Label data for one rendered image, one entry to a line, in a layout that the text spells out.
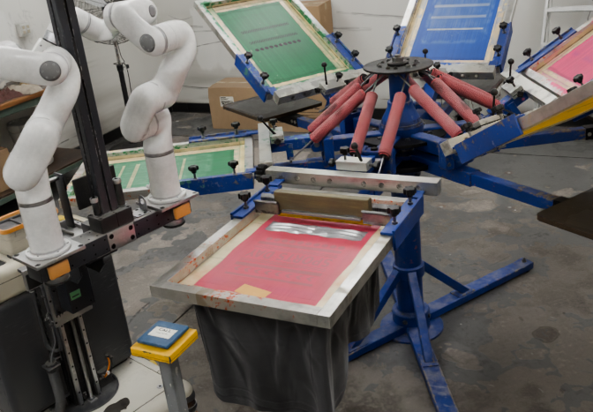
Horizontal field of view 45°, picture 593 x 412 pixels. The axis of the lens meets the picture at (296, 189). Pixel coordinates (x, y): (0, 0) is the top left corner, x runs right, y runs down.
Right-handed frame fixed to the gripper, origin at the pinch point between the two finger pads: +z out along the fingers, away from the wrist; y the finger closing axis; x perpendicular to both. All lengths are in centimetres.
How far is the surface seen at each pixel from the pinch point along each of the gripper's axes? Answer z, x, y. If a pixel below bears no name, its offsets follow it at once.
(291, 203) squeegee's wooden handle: -2, 22, -91
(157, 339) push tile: 40, 75, -49
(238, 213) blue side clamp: 10, 16, -77
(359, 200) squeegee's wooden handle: -14, 42, -103
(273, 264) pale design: 15, 49, -82
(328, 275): 9, 65, -92
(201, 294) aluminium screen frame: 28, 62, -60
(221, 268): 24, 43, -69
